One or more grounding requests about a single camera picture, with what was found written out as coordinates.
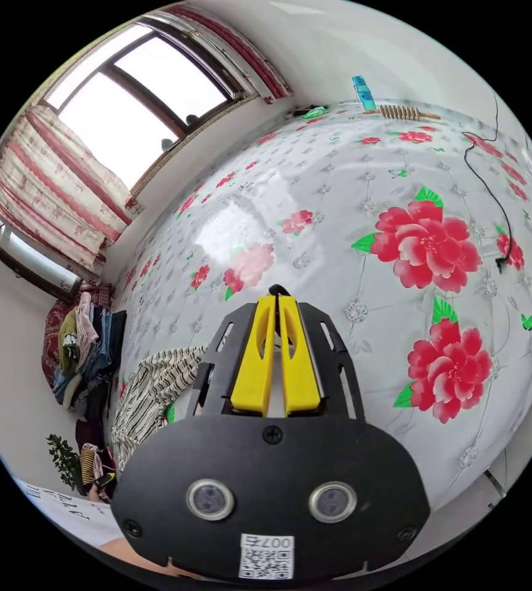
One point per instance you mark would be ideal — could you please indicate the person's left hand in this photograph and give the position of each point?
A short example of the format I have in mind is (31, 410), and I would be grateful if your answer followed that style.
(97, 496)

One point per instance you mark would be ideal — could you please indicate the pile of clothes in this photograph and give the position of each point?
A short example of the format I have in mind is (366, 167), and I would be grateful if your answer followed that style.
(90, 351)

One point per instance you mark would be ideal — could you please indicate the red patterned curtain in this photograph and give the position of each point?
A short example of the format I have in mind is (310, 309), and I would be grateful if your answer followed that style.
(58, 184)
(243, 55)

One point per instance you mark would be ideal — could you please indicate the black and white striped long sleeve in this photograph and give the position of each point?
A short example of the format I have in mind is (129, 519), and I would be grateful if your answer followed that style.
(155, 388)

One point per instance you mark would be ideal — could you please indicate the person's body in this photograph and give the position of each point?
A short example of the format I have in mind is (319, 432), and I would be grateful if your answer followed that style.
(63, 512)

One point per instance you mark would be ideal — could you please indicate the wooden massage roller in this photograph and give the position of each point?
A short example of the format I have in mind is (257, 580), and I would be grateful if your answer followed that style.
(402, 113)

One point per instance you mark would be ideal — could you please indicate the green plant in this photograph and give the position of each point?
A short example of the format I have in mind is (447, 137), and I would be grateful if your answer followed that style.
(65, 459)

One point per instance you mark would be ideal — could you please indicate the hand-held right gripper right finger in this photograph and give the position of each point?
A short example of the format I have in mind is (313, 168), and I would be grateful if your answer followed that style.
(299, 369)

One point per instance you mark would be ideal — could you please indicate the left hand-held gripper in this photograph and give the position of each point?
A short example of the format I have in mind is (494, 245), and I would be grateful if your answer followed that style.
(105, 481)

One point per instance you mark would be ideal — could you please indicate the small window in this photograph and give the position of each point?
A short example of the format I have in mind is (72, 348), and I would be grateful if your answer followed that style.
(30, 258)

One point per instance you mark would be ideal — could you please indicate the person's right forearm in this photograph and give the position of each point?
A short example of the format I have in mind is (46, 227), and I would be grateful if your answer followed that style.
(123, 551)

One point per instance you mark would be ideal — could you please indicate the green packet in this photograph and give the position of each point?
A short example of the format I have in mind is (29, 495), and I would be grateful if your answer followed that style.
(316, 112)

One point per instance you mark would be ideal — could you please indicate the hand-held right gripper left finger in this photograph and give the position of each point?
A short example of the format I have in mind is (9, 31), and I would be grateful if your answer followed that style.
(250, 369)

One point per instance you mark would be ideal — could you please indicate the blue box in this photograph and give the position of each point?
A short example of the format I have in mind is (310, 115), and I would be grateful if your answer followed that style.
(364, 92)

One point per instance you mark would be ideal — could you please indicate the large window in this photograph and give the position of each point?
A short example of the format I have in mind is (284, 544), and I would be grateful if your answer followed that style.
(132, 106)

